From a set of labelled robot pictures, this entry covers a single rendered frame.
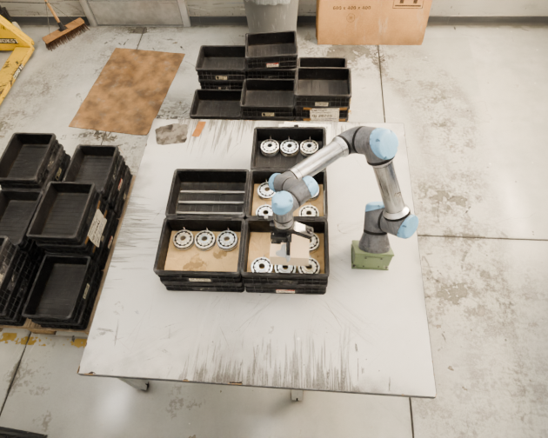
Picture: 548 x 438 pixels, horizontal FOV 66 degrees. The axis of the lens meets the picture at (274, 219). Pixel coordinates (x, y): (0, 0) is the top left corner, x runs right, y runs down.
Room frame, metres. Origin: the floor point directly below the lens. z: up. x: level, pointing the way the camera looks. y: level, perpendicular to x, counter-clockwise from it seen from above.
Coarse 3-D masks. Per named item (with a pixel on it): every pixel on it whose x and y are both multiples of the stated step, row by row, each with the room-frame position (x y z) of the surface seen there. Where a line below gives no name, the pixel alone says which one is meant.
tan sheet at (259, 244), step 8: (256, 232) 1.07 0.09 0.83; (256, 240) 1.02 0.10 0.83; (264, 240) 1.02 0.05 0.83; (320, 240) 0.99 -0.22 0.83; (256, 248) 0.98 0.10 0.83; (264, 248) 0.98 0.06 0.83; (320, 248) 0.95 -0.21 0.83; (248, 256) 0.94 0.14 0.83; (256, 256) 0.93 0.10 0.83; (264, 256) 0.93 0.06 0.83; (312, 256) 0.91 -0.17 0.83; (320, 256) 0.90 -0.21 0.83; (248, 264) 0.89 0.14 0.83; (320, 264) 0.86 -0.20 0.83; (272, 272) 0.84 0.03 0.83; (296, 272) 0.83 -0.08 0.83; (320, 272) 0.82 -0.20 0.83
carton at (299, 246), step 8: (296, 240) 0.84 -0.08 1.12; (304, 240) 0.84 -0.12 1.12; (272, 248) 0.82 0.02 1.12; (280, 248) 0.81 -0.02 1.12; (296, 248) 0.81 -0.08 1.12; (304, 248) 0.80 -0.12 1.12; (272, 256) 0.78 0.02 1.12; (280, 256) 0.77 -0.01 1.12; (296, 256) 0.77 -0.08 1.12; (304, 256) 0.77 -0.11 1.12; (272, 264) 0.78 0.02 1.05; (280, 264) 0.77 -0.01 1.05; (288, 264) 0.77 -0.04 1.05; (296, 264) 0.76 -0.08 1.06; (304, 264) 0.76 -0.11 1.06
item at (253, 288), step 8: (248, 288) 0.80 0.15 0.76; (256, 288) 0.80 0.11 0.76; (264, 288) 0.80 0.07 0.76; (272, 288) 0.79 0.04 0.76; (280, 288) 0.79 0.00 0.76; (288, 288) 0.79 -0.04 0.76; (296, 288) 0.78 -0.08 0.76; (304, 288) 0.77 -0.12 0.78; (312, 288) 0.77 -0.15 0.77; (320, 288) 0.76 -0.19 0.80
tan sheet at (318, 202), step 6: (318, 186) 1.32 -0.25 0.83; (258, 198) 1.27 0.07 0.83; (318, 198) 1.24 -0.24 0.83; (252, 204) 1.24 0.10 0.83; (258, 204) 1.23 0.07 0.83; (270, 204) 1.23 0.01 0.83; (306, 204) 1.21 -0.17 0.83; (312, 204) 1.20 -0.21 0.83; (318, 204) 1.20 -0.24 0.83; (252, 210) 1.20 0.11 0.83; (318, 210) 1.16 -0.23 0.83
